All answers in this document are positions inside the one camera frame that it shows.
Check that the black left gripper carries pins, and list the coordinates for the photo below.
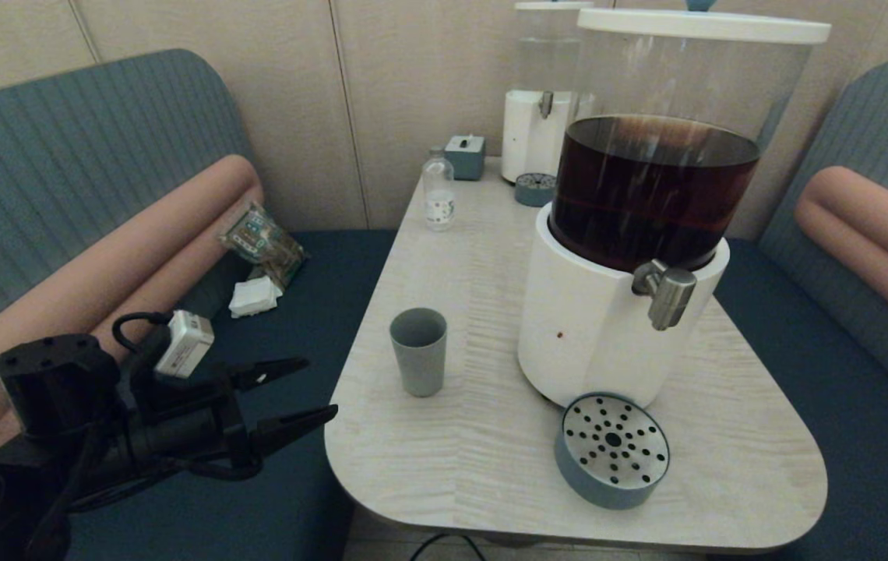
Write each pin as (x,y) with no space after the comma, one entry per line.
(179,428)

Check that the grey plastic cup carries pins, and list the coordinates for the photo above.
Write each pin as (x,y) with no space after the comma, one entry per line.
(418,366)

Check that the silver metal dispenser tap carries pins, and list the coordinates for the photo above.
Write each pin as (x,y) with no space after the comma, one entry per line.
(670,300)

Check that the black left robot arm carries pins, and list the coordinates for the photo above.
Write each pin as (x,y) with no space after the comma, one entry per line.
(47,382)

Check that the white folded napkin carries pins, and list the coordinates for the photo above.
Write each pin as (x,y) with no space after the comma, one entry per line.
(255,298)

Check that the green snack packet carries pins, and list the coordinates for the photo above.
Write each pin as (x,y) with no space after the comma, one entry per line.
(261,238)

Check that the clear plastic bottle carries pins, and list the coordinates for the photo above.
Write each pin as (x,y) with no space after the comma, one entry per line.
(438,202)

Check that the small blue tissue box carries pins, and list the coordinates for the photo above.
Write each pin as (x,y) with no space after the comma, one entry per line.
(466,160)

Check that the large dispenser with dark tea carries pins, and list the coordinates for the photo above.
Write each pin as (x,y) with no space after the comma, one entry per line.
(592,335)

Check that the blue booth sofa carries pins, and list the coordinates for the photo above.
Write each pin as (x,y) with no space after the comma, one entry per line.
(865,436)
(62,156)

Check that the small blue drip tray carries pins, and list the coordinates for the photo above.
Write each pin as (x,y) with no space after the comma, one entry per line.
(533,191)

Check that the large blue perforated drip tray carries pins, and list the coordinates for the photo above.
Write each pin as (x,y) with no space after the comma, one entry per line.
(611,444)

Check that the small white water dispenser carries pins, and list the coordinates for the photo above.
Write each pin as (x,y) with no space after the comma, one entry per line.
(530,132)

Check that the small white dispenser lid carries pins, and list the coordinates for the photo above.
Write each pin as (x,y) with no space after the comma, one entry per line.
(549,5)

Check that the large white dispenser lid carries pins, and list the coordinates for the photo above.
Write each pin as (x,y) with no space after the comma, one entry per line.
(701,26)

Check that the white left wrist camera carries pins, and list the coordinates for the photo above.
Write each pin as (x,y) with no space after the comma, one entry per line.
(185,343)

